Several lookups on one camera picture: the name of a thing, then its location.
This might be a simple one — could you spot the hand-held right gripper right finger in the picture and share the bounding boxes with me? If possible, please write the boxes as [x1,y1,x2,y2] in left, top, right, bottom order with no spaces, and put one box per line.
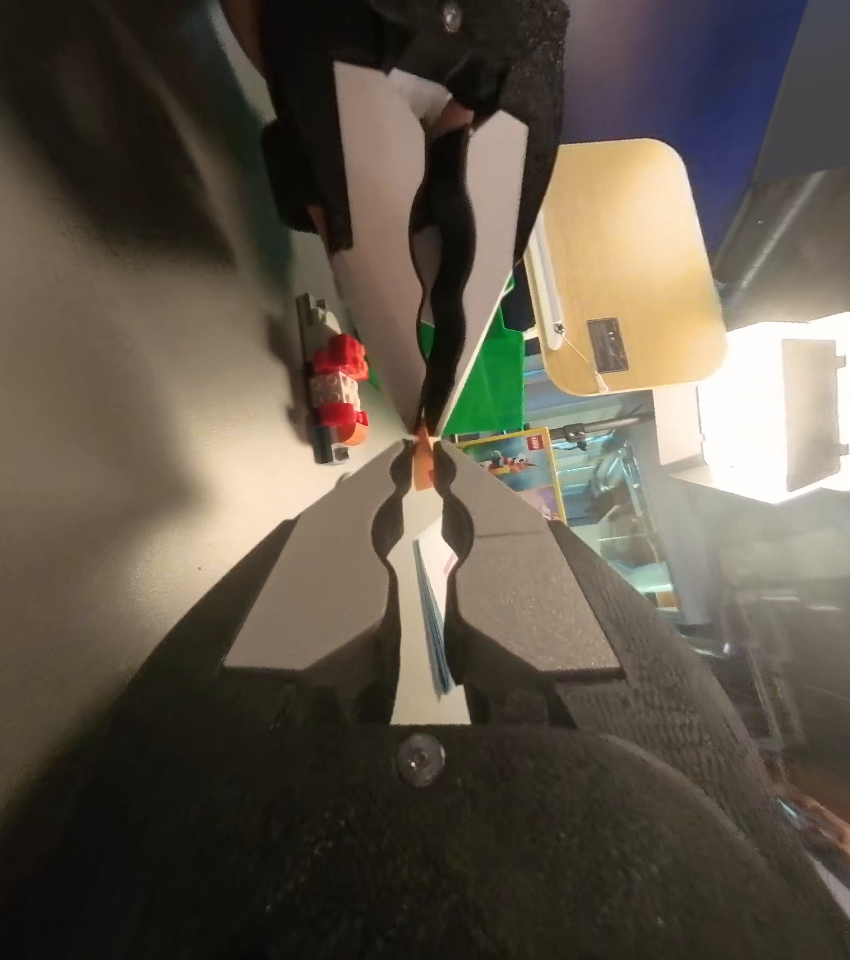
[434,441,622,724]

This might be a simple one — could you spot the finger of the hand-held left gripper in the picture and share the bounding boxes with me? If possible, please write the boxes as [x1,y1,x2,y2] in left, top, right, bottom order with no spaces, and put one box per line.
[333,60,435,438]
[423,111,531,440]

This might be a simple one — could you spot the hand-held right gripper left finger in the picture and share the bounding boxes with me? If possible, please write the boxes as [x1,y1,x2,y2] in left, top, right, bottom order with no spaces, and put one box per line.
[224,440,406,724]

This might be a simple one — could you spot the green plastic bin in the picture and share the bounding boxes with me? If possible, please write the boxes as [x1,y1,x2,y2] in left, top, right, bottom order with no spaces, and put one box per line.
[416,268,528,441]

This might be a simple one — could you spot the orange brick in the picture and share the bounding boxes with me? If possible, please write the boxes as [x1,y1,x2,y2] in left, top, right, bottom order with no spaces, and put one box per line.
[411,429,439,493]

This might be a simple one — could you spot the colourful brick assembly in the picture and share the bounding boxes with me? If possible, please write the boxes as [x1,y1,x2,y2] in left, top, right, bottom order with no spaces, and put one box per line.
[295,291,371,467]

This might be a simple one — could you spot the yellow toy set box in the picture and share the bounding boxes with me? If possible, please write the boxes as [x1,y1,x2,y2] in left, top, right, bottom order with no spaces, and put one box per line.
[462,426,569,525]

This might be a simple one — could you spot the person's left hand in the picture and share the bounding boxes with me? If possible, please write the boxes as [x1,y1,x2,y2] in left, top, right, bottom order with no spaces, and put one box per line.
[434,96,476,139]

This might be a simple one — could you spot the thick instruction booklet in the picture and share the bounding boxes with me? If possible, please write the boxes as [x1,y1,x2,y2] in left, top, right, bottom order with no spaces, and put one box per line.
[413,523,465,700]

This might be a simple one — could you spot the bright rectangular light panel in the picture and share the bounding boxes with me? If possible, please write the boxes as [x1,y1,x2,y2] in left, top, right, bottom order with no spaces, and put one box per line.
[697,310,850,506]

